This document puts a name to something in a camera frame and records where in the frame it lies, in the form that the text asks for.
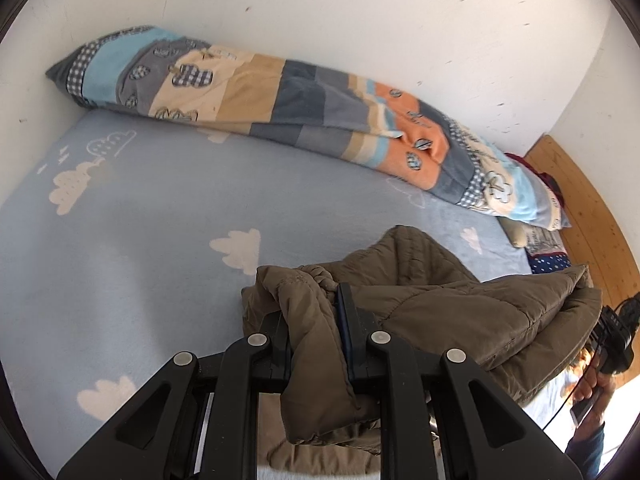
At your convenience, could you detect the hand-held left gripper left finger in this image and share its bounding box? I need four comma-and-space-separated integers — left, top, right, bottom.
56, 311, 294, 480

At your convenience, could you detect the blue dotted pillow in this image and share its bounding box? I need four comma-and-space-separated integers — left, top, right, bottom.
529, 250, 574, 276

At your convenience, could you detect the blue cloud print bed sheet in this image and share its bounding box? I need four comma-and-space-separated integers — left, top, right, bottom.
0, 110, 533, 480

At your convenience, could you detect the small silver device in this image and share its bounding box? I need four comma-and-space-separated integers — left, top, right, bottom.
570, 392, 602, 427

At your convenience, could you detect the wooden headboard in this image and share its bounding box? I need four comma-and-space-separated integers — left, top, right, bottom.
522, 134, 640, 311

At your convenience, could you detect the black cable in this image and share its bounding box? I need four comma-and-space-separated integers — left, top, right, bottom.
542, 332, 603, 432

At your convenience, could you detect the beige printed pillow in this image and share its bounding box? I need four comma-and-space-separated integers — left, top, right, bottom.
500, 217, 568, 251

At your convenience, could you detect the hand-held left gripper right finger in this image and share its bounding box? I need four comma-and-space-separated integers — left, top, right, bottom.
336, 283, 584, 480

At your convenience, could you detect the person's right hand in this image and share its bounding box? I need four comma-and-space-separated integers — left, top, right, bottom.
573, 352, 619, 429

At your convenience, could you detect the brown quilted jacket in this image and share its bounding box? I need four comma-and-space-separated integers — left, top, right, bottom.
241, 225, 603, 476

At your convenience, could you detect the person's right forearm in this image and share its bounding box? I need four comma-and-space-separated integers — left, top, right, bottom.
564, 410, 607, 480

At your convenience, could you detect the patchwork printed duvet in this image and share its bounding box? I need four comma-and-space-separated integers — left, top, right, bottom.
46, 25, 573, 233

